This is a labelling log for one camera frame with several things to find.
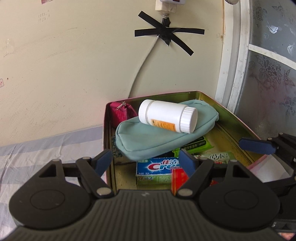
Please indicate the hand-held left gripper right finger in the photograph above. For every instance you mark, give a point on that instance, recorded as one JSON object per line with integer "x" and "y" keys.
{"x": 187, "y": 162}

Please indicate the green wet wipes packet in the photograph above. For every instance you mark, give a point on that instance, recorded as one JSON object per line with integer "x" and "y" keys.
{"x": 198, "y": 144}

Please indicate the floral frosted window pane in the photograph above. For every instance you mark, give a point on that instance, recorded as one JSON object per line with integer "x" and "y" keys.
{"x": 272, "y": 81}

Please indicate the green and teal toothpaste box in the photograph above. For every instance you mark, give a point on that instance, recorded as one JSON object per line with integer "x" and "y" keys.
{"x": 157, "y": 170}

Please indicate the small pink wall sticker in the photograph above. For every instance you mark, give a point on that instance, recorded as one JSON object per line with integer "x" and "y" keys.
{"x": 1, "y": 83}

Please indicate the white window frame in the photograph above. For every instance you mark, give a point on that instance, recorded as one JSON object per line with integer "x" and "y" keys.
{"x": 233, "y": 58}

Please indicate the black tape strips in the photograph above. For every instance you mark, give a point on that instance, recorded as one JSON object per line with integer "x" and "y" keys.
{"x": 166, "y": 31}

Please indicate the teal fabric pouch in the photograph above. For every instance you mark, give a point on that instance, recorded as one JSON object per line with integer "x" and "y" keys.
{"x": 148, "y": 139}

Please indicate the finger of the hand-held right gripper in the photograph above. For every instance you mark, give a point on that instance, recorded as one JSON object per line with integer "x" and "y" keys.
{"x": 284, "y": 183}
{"x": 256, "y": 145}

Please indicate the magenta zip wallet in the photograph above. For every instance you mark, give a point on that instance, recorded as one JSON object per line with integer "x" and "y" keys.
{"x": 120, "y": 113}

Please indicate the red cigarette pack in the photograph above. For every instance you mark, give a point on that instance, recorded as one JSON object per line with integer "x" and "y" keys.
{"x": 179, "y": 180}

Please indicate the white power strip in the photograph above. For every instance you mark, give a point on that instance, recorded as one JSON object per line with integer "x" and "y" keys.
{"x": 171, "y": 5}

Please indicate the green white snack packet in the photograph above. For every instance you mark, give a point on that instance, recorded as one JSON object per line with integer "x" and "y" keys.
{"x": 217, "y": 157}

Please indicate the red wall sticker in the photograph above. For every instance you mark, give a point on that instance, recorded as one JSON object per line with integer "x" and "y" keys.
{"x": 46, "y": 1}

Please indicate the pink biscuit tin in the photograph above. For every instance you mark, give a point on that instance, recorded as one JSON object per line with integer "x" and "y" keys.
{"x": 231, "y": 129}

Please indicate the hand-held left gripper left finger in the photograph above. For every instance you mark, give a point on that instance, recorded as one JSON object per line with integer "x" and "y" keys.
{"x": 103, "y": 162}

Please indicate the striped bed sheet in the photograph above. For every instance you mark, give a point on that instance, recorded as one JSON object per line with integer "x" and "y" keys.
{"x": 34, "y": 150}

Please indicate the white pill bottle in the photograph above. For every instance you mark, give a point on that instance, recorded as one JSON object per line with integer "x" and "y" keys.
{"x": 166, "y": 114}

